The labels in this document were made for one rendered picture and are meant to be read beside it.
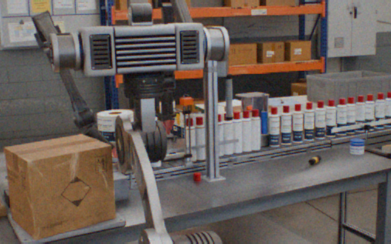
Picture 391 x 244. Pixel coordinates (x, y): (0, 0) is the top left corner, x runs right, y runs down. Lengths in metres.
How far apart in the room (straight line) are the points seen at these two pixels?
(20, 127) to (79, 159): 5.06
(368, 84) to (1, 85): 4.29
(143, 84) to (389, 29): 7.14
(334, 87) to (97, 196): 2.73
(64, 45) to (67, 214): 0.56
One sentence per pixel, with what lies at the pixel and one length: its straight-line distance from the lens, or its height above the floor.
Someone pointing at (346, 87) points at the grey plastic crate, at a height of 0.95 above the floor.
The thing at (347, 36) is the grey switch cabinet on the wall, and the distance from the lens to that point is 7.75.
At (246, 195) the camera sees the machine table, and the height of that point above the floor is 0.83.
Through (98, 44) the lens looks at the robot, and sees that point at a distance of 1.69.
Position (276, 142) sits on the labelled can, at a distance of 2.70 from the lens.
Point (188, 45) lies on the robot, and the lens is 1.76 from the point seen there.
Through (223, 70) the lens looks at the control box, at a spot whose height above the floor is 1.31.
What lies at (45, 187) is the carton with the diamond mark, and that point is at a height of 1.02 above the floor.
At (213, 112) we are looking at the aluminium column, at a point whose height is 1.13.
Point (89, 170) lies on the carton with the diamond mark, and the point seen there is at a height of 1.05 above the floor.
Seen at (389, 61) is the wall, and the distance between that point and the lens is 8.70.
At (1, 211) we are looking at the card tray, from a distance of 2.14.
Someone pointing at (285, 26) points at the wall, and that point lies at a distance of 7.66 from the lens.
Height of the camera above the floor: 1.56
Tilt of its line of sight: 12 degrees down
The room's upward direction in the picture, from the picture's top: 2 degrees counter-clockwise
